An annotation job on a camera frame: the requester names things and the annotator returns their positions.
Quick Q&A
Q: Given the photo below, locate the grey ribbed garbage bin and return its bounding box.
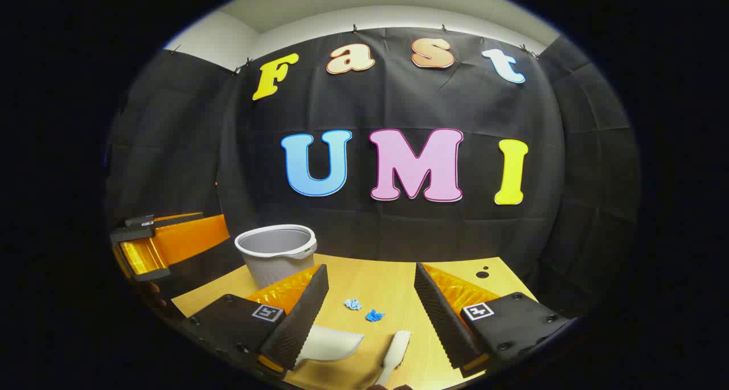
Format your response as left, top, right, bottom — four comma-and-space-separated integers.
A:
234, 224, 318, 289

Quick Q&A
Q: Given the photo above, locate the small white broom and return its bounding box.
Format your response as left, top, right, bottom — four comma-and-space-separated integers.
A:
373, 330, 412, 388

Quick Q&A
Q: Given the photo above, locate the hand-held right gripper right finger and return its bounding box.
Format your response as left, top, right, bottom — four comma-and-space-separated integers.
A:
414, 262, 573, 377

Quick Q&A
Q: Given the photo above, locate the wooden desktop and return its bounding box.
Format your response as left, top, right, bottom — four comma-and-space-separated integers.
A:
171, 253, 539, 390

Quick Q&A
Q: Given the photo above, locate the small white dustpan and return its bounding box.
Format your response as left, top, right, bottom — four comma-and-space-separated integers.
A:
295, 325, 365, 363

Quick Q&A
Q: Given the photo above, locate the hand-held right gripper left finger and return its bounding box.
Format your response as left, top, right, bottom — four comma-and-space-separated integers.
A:
185, 264, 330, 373

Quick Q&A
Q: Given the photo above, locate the black backdrop cloth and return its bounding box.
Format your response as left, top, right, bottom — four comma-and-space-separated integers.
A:
105, 27, 641, 322

